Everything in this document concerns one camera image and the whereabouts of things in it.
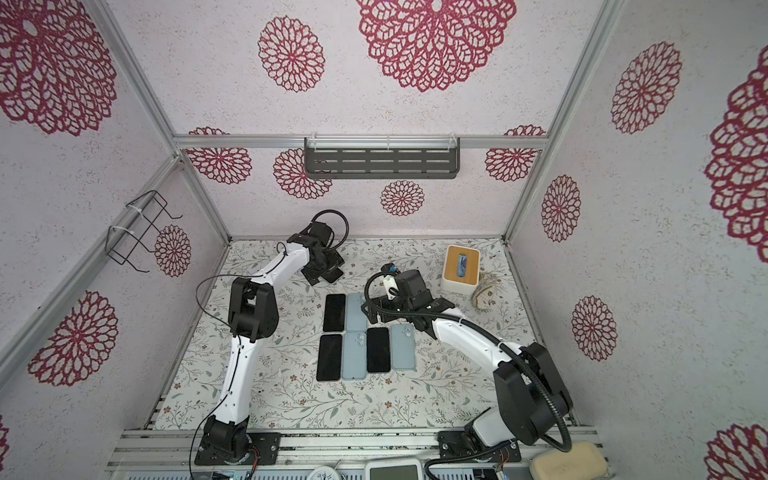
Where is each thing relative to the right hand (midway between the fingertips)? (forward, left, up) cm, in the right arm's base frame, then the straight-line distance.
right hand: (376, 298), depth 85 cm
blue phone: (-9, -1, -15) cm, 17 cm away
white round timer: (-40, +10, -11) cm, 43 cm away
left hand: (+19, +18, -12) cm, 28 cm away
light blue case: (+2, +7, -16) cm, 17 cm away
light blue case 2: (-7, -8, -17) cm, 19 cm away
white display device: (-39, -6, -11) cm, 41 cm away
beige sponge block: (-35, -50, -13) cm, 63 cm away
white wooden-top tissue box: (+22, -29, -14) cm, 39 cm away
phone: (-10, +7, -16) cm, 20 cm away
